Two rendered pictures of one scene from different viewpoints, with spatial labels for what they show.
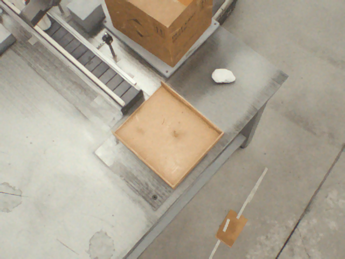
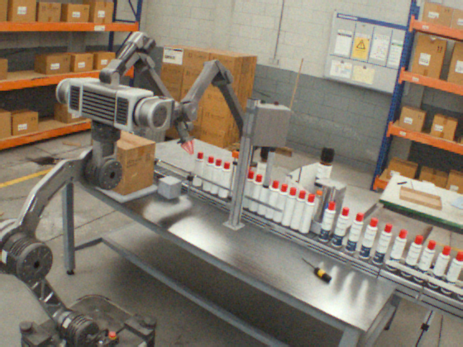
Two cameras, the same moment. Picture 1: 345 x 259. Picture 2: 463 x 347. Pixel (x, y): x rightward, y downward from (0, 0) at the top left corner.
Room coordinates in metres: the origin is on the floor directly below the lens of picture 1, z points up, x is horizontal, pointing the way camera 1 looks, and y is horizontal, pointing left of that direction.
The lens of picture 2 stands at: (3.28, -0.13, 1.85)
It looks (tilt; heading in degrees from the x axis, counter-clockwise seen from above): 20 degrees down; 162
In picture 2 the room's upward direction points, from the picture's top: 8 degrees clockwise
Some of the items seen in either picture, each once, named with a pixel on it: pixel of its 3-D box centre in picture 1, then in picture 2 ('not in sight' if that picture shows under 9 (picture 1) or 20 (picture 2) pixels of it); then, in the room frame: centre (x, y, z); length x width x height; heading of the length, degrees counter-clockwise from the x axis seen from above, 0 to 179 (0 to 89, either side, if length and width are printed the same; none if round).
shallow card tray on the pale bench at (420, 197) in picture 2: not in sight; (420, 197); (0.98, 2.16, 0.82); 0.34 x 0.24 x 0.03; 51
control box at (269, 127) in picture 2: not in sight; (268, 125); (1.39, 0.63, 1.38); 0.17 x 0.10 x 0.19; 93
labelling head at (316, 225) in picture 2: not in sight; (325, 206); (1.53, 0.97, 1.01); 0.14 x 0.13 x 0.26; 38
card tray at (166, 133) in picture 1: (167, 133); not in sight; (0.47, 0.02, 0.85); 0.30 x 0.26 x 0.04; 38
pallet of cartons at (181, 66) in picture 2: not in sight; (205, 97); (-2.66, 1.26, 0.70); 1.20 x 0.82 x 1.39; 51
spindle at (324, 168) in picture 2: not in sight; (324, 168); (1.02, 1.22, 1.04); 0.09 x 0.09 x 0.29
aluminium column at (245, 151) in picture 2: not in sight; (243, 164); (1.38, 0.55, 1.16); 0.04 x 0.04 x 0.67; 38
